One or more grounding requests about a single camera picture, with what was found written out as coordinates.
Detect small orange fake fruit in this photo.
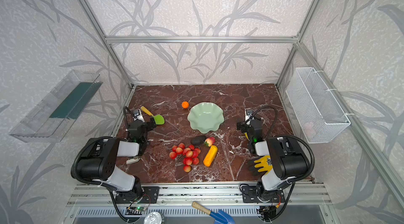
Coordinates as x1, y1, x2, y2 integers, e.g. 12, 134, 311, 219
182, 102, 189, 109

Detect red fake cherry bunch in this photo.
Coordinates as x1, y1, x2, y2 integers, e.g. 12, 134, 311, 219
169, 143, 202, 172

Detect light green scalloped fruit bowl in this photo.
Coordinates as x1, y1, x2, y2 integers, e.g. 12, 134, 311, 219
187, 102, 224, 134

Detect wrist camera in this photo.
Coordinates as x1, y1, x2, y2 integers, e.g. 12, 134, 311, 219
245, 108, 255, 121
131, 109, 145, 122

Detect silver metal can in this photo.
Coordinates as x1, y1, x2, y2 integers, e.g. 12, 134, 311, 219
144, 212, 165, 224

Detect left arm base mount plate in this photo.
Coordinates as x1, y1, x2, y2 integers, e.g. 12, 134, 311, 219
115, 186, 159, 204

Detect yellow black work glove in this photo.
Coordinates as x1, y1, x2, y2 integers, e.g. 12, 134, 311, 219
247, 155, 273, 177

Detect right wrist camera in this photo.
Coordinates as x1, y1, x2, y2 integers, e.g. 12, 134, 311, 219
245, 108, 255, 121

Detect pink item in basket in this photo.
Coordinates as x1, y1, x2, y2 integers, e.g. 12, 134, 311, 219
303, 122, 316, 139

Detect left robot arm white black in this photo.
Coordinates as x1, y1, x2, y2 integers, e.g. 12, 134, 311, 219
70, 119, 157, 201

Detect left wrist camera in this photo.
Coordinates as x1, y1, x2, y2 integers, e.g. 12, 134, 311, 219
131, 109, 145, 122

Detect small white green clip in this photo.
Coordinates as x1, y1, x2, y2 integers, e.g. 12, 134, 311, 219
126, 157, 141, 165

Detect red green fake apple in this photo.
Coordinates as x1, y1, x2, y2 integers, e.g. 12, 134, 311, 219
204, 137, 215, 147

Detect yellow orange fake mango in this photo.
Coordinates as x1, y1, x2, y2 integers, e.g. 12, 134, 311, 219
203, 145, 218, 167

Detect clear plastic wall tray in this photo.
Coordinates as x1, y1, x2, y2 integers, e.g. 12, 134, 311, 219
10, 70, 103, 143

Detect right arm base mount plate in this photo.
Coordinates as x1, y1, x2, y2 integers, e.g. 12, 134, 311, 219
239, 184, 286, 204

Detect green toy spatula yellow handle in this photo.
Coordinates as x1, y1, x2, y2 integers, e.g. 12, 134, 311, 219
141, 106, 165, 125

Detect white wire mesh basket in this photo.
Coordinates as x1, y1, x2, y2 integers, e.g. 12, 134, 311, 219
286, 67, 350, 144

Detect blue trowel wooden handle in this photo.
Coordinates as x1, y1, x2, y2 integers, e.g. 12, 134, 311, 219
191, 201, 235, 224

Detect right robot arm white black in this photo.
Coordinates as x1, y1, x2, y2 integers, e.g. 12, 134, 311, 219
236, 119, 315, 203

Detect dark fake avocado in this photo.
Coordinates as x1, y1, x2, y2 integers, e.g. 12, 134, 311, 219
190, 135, 207, 146

